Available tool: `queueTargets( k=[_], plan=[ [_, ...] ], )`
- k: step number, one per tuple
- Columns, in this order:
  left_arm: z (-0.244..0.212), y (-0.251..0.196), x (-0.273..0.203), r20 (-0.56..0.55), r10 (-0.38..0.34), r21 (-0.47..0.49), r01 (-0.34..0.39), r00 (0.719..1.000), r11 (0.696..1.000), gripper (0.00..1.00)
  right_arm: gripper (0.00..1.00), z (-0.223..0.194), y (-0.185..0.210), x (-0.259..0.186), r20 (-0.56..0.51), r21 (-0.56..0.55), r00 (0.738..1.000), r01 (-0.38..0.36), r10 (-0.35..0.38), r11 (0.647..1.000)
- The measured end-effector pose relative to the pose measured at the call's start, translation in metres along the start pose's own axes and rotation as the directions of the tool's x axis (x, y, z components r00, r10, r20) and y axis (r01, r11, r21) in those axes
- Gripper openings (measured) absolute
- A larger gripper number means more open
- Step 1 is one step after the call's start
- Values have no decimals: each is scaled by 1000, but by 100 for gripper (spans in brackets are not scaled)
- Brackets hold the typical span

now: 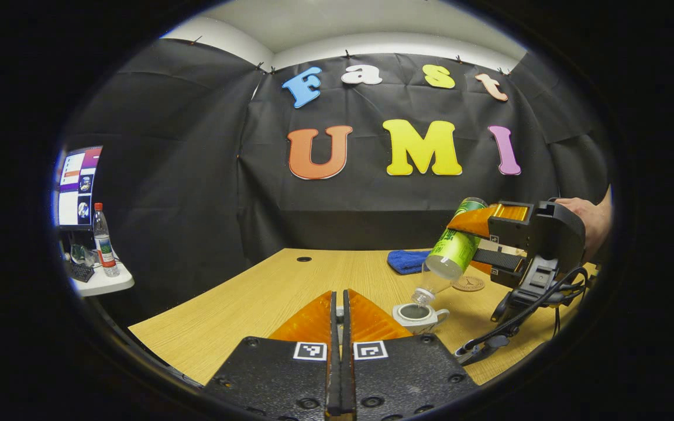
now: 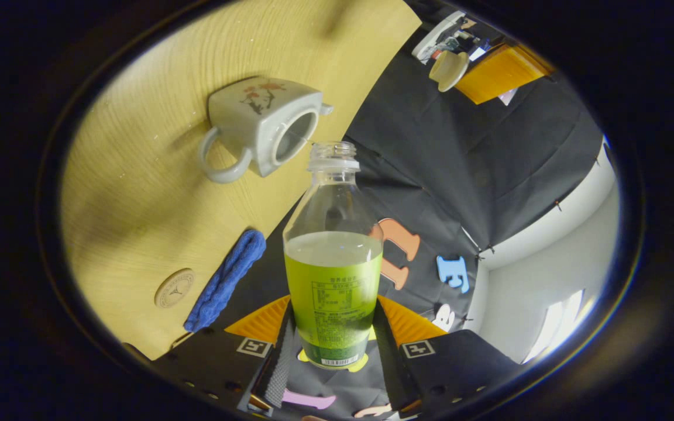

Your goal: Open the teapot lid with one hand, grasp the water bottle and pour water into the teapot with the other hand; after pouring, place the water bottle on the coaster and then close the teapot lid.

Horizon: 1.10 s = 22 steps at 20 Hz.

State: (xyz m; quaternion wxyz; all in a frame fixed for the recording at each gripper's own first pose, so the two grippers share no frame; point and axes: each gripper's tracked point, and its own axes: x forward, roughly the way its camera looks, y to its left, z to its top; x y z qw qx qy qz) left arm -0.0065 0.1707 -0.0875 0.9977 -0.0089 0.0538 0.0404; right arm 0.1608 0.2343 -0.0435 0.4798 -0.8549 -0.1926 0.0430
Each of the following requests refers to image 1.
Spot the white teacup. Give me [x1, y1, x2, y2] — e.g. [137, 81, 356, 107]
[393, 302, 450, 334]

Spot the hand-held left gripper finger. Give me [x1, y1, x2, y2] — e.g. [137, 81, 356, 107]
[205, 289, 342, 421]
[343, 289, 478, 421]

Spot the white side table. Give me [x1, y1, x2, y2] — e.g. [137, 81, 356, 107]
[68, 257, 135, 297]

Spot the computer monitor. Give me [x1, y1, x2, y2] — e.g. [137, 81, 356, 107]
[53, 146, 104, 230]

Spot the black keyboard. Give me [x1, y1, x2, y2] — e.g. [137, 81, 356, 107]
[68, 261, 95, 283]

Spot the blue towel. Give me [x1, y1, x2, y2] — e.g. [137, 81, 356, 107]
[387, 250, 431, 275]

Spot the red-capped clear bottle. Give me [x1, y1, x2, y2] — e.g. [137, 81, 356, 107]
[92, 203, 121, 278]

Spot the black backdrop cloth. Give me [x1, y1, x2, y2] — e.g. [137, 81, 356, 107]
[59, 38, 613, 328]

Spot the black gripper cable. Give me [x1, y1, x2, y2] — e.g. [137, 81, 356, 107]
[456, 266, 589, 366]

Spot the green-label water bottle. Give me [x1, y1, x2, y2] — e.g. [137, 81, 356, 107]
[410, 198, 488, 308]

